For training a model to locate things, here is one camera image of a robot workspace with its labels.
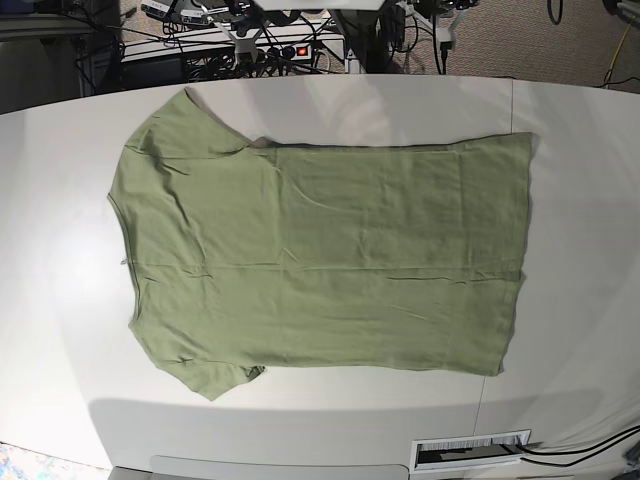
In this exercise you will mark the green T-shirt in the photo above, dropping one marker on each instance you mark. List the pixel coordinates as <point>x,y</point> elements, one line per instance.
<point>245,256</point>

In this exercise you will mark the black power strip red switch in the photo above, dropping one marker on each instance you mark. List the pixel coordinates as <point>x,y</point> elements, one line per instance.
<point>288,53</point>

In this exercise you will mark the table cable grommet slot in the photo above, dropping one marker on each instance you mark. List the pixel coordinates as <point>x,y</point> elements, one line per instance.
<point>467,453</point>

